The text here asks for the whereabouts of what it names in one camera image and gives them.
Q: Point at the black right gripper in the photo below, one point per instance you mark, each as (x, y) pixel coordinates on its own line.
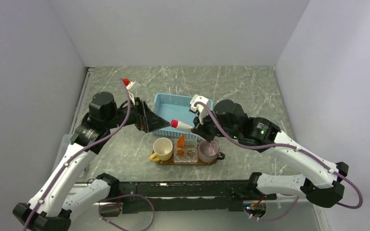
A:
(201, 129)

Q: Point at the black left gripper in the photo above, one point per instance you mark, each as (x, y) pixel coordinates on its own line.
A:
(145, 119)

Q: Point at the purple mug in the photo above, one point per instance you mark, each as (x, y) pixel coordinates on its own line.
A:
(209, 152)

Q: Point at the white toothpaste tube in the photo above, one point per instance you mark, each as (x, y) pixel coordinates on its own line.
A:
(182, 126)

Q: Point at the yellow mug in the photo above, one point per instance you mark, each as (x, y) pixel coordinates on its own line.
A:
(162, 150)

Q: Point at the orange toothpaste tube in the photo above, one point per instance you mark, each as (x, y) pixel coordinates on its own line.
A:
(180, 145)

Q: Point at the clear glass holder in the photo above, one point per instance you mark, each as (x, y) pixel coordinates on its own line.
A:
(191, 152)

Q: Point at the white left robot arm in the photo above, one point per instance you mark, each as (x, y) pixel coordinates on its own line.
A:
(52, 208)

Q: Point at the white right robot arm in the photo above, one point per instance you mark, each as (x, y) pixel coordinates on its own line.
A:
(318, 180)

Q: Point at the oval wooden tray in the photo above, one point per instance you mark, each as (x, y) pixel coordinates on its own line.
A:
(170, 162)

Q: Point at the light blue plastic basket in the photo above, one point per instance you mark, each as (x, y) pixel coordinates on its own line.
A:
(169, 107)

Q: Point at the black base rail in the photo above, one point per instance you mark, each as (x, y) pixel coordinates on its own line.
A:
(145, 196)

